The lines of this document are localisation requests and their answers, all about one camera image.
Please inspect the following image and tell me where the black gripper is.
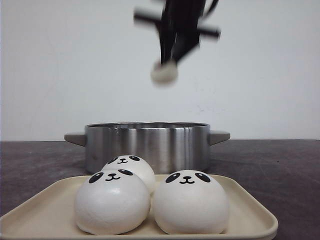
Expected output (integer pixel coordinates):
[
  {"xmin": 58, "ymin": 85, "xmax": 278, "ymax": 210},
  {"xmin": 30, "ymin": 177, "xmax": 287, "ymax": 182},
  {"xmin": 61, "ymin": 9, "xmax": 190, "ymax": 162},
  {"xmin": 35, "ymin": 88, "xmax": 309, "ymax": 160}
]
[{"xmin": 133, "ymin": 0, "xmax": 221, "ymax": 65}]

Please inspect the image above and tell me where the stainless steel steamer pot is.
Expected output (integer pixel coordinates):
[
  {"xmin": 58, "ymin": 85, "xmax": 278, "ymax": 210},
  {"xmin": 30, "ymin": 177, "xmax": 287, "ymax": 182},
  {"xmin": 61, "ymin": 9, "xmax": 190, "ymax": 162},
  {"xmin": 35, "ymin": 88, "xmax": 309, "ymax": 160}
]
[{"xmin": 64, "ymin": 122, "xmax": 231, "ymax": 174}]

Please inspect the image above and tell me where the panda bun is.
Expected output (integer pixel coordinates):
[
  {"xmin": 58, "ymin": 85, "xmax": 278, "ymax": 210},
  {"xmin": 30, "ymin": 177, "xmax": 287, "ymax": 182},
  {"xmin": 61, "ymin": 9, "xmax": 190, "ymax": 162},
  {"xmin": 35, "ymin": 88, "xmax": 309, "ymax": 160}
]
[
  {"xmin": 150, "ymin": 60, "xmax": 178, "ymax": 84},
  {"xmin": 152, "ymin": 170, "xmax": 229, "ymax": 234},
  {"xmin": 101, "ymin": 155, "xmax": 156, "ymax": 193},
  {"xmin": 74, "ymin": 169, "xmax": 151, "ymax": 235}
]

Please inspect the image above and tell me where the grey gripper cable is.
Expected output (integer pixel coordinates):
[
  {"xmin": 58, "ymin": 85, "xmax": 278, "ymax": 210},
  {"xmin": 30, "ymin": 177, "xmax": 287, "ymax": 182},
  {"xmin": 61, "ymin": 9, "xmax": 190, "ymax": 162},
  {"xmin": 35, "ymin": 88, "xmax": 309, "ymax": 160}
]
[{"xmin": 199, "ymin": 0, "xmax": 220, "ymax": 20}]

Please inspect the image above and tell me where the beige rectangular tray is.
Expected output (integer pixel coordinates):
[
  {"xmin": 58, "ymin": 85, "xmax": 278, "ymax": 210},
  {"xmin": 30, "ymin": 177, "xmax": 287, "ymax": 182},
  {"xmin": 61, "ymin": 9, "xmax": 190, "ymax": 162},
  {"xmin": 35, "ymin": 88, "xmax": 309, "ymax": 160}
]
[{"xmin": 0, "ymin": 175, "xmax": 279, "ymax": 240}]

